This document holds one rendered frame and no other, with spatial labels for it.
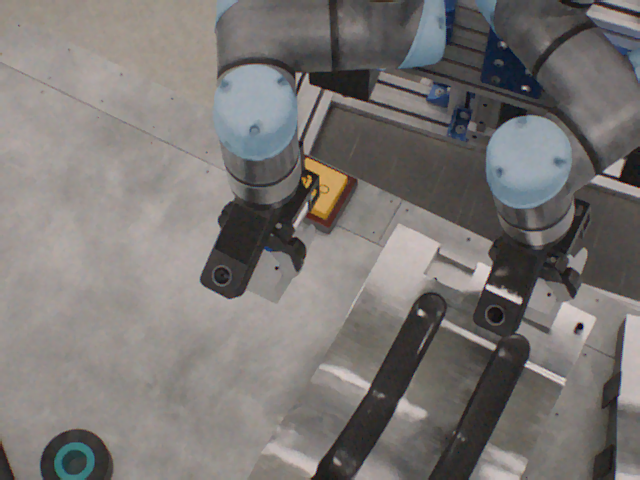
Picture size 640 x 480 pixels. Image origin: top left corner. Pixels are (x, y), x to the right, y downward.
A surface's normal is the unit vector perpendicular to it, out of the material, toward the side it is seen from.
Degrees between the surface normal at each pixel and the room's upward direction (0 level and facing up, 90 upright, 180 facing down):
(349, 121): 0
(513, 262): 40
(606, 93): 14
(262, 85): 0
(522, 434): 3
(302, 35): 33
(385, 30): 59
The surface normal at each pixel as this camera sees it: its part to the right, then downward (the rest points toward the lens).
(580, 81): -0.48, -0.04
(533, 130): -0.21, -0.33
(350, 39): 0.01, 0.35
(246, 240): -0.27, 0.05
